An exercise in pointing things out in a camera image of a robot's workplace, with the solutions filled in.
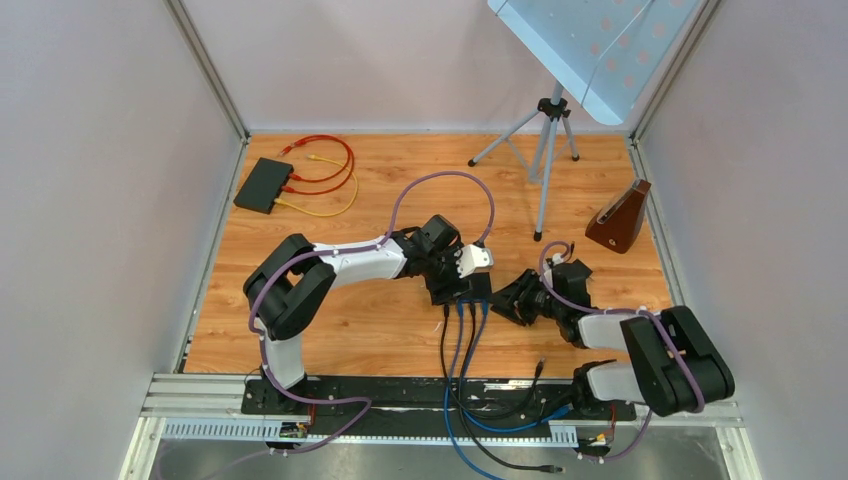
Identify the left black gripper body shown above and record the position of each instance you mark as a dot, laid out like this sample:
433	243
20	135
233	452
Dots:
442	275

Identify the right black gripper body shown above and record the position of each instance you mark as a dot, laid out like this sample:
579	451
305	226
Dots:
542	304

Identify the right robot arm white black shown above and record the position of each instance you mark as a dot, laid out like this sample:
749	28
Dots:
672	366

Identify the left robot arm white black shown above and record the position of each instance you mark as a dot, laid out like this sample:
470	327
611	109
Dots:
288	289

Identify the brown wooden metronome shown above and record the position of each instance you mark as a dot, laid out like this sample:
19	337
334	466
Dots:
618	224

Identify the grey tripod stand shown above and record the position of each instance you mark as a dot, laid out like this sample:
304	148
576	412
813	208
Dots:
556	136

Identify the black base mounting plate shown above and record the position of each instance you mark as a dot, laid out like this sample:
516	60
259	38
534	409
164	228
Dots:
417	407

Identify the light blue perforated panel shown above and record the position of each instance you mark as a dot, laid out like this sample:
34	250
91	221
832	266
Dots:
603	52

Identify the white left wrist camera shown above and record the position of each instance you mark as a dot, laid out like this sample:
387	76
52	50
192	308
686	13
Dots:
473	259

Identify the aluminium frame rail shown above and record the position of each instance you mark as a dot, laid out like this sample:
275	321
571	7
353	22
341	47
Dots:
210	398

